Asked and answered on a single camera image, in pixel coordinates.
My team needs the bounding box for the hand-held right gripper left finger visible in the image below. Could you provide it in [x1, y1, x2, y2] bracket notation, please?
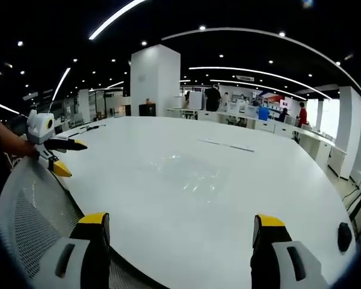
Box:
[37, 212, 111, 289]

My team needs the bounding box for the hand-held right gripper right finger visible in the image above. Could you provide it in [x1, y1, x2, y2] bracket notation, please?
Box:
[250, 214, 329, 289]

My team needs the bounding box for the clear food packaging bag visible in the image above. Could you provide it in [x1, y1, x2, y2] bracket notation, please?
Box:
[137, 152, 230, 203]

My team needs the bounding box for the white mesh office chair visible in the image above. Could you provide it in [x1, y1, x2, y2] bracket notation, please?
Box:
[0, 155, 157, 289]

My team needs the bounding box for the black rounded device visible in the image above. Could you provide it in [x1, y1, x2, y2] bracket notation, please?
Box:
[337, 222, 353, 253]

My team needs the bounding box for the black cabinet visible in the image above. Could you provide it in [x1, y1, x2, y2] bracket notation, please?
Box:
[138, 102, 156, 117]

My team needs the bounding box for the white square pillar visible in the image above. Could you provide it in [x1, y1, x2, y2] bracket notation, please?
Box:
[129, 44, 182, 117]

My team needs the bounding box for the white box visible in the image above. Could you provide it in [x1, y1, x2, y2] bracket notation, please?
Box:
[187, 90, 206, 110]

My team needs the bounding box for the thin black cable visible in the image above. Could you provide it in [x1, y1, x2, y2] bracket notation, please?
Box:
[66, 123, 106, 138]

